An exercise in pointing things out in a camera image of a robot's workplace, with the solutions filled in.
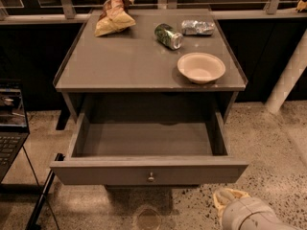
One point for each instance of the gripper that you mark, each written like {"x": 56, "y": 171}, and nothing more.
{"x": 237, "y": 210}

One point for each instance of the grey top drawer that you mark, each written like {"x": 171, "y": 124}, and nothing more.
{"x": 124, "y": 154}

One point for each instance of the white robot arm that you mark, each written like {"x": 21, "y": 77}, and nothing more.
{"x": 238, "y": 210}

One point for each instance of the round metal drawer knob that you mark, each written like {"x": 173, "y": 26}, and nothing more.
{"x": 151, "y": 177}

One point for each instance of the grey drawer cabinet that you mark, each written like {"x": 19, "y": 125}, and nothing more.
{"x": 134, "y": 61}

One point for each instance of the white paper bowl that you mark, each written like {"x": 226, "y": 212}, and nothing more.
{"x": 201, "y": 67}

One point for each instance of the white diagonal pipe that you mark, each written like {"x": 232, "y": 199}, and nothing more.
{"x": 289, "y": 77}

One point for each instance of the crumpled silver foil packet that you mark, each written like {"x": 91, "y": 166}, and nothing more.
{"x": 195, "y": 27}

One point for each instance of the green soda can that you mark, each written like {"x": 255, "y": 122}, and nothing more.
{"x": 168, "y": 36}

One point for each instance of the black floor stand bar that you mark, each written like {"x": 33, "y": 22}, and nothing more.
{"x": 43, "y": 191}

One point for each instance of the small yellow object on ledge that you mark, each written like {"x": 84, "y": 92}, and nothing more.
{"x": 301, "y": 6}

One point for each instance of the yellow brown chip bag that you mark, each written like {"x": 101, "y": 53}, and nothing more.
{"x": 114, "y": 18}

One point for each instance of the black laptop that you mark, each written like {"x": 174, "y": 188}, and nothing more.
{"x": 14, "y": 127}

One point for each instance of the grey metal railing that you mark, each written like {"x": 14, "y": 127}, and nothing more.
{"x": 78, "y": 11}

